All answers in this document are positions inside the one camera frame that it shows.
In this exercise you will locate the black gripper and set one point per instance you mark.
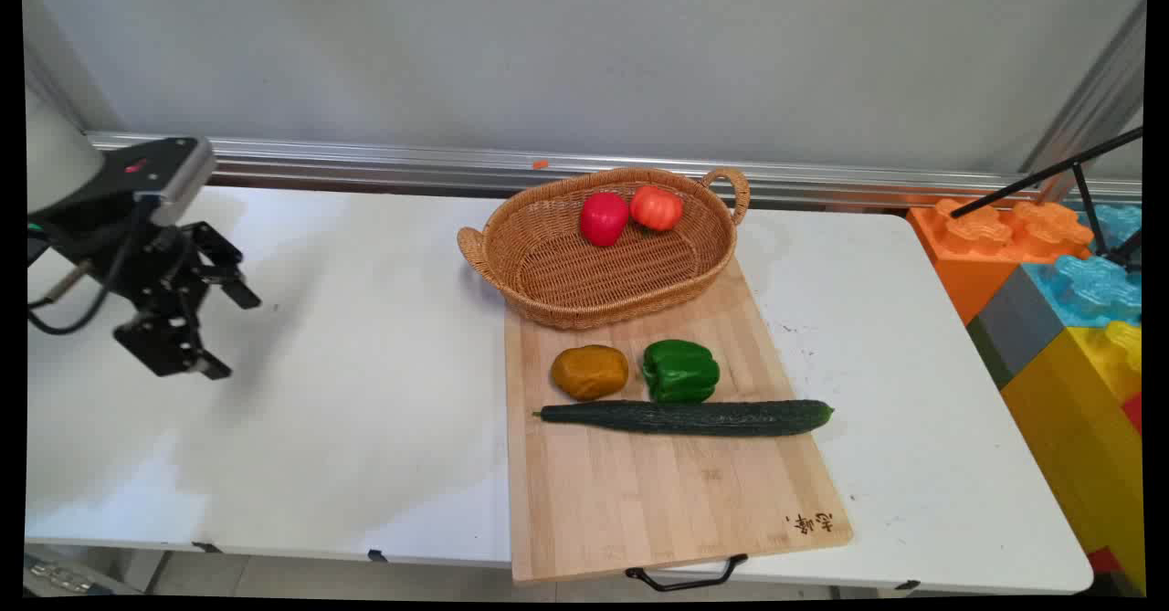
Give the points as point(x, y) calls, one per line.
point(137, 250)

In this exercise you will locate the dark green cucumber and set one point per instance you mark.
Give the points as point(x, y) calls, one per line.
point(685, 417)

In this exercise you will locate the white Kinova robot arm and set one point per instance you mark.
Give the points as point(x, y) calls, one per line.
point(57, 159)

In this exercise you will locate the woven wicker basket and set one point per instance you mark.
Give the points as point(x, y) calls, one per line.
point(584, 273)

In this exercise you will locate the brown potato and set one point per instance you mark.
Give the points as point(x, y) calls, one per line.
point(589, 372)

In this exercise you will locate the red bell pepper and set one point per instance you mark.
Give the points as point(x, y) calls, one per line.
point(603, 218)

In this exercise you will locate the orange-red tomato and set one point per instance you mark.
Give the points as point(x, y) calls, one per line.
point(656, 208)

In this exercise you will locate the green bell pepper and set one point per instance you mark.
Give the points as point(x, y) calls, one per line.
point(679, 372)

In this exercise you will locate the bamboo cutting board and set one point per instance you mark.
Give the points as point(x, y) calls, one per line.
point(658, 492)

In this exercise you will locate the orange giant toy brick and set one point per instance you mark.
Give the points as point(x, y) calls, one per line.
point(973, 264)

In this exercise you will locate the grey giant toy brick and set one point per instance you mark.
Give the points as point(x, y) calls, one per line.
point(1018, 323)

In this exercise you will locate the black tripod rods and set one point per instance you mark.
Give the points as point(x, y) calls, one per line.
point(1050, 171)

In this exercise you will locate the yellow giant toy brick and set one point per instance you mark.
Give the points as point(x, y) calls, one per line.
point(1078, 437)

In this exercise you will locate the blue giant toy brick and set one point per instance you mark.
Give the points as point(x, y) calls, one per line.
point(1096, 287)

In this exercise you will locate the red giant toy brick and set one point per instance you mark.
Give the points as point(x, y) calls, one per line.
point(1134, 413)

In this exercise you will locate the horizontal aluminium rail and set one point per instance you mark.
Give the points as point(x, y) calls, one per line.
point(365, 162)

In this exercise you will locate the grey metal table bracket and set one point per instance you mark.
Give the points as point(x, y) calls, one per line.
point(64, 577)

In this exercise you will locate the slanted aluminium frame post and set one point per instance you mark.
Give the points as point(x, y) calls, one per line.
point(1091, 100)

